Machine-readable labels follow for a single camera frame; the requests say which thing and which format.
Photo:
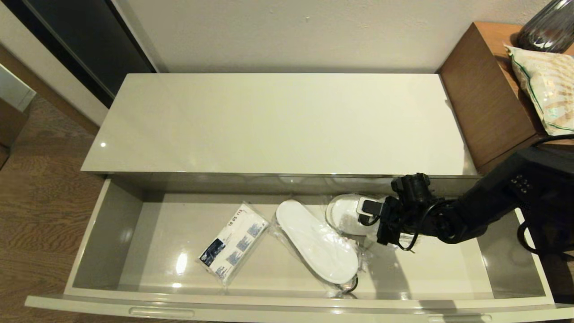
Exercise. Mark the white furniture panel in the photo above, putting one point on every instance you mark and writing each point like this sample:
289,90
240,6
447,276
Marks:
13,92

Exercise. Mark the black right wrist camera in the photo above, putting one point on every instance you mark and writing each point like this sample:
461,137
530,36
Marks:
370,210

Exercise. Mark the white printed plastic packet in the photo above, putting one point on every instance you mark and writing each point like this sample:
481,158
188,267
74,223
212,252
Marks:
235,242

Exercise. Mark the cream glossy low cabinet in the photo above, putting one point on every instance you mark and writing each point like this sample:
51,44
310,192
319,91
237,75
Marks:
278,125

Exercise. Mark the dark ribbed glass vase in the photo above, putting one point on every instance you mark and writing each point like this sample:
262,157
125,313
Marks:
547,29

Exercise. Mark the white slippers plastic wrap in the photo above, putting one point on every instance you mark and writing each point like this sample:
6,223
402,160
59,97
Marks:
343,215

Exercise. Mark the patterned snack bag green trim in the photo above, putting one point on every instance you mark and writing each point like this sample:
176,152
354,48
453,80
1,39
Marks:
549,85

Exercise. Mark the brown wooden side table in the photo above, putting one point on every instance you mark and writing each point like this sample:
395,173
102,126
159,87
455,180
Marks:
484,89

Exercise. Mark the white slippers flat in plastic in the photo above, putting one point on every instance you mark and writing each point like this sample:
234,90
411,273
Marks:
318,244

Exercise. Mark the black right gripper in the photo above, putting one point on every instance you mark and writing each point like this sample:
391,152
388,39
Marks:
397,222

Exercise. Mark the dark glass door panel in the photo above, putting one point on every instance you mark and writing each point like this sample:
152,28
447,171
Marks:
89,40

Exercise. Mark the cream glossy wide drawer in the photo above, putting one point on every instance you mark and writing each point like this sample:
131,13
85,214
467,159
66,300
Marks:
269,273

